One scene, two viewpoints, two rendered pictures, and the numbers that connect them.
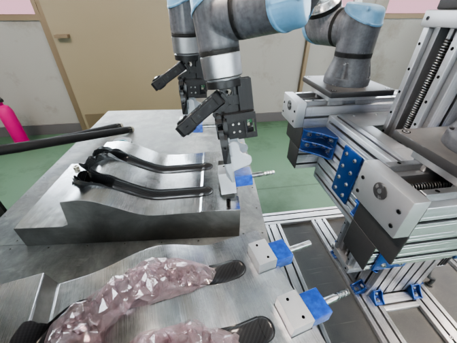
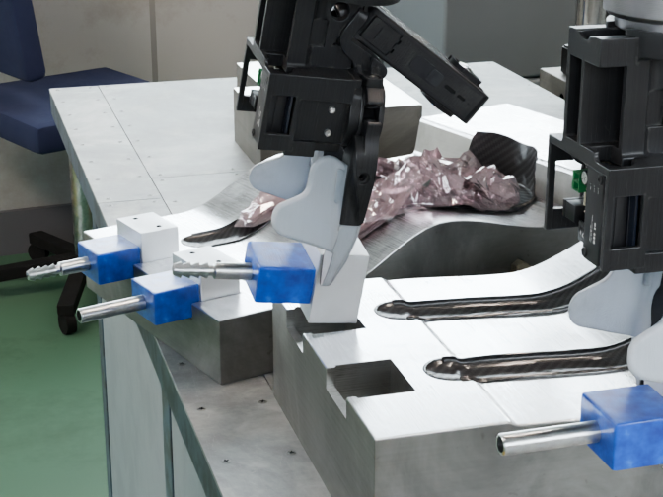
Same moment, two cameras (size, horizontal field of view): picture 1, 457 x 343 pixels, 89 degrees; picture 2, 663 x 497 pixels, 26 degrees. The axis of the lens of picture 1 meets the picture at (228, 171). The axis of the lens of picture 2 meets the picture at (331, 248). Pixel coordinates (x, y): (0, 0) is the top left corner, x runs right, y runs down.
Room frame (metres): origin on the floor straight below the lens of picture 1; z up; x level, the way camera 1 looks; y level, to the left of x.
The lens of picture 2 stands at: (1.37, -0.20, 1.28)
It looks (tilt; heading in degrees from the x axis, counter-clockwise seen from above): 19 degrees down; 168
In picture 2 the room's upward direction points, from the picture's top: straight up
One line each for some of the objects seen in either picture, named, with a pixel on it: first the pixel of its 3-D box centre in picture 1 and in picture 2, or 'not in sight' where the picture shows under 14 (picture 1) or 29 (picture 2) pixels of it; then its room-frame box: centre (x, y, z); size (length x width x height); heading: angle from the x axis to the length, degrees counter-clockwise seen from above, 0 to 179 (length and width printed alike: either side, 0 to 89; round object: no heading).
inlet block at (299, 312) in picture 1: (317, 305); (99, 260); (0.19, -0.15, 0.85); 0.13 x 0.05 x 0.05; 110
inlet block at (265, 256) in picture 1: (282, 252); (154, 299); (0.29, -0.11, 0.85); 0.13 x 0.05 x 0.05; 110
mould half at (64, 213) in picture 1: (142, 184); (650, 345); (0.49, 0.23, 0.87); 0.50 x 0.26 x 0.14; 93
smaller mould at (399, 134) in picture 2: not in sight; (326, 123); (-0.31, 0.16, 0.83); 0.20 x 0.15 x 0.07; 93
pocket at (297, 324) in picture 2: (228, 195); (325, 341); (0.44, 0.00, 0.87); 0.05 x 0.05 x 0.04; 3
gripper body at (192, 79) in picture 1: (192, 76); (656, 141); (0.73, 0.11, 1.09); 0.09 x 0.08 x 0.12; 93
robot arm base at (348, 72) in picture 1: (349, 67); not in sight; (0.87, -0.42, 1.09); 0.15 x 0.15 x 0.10
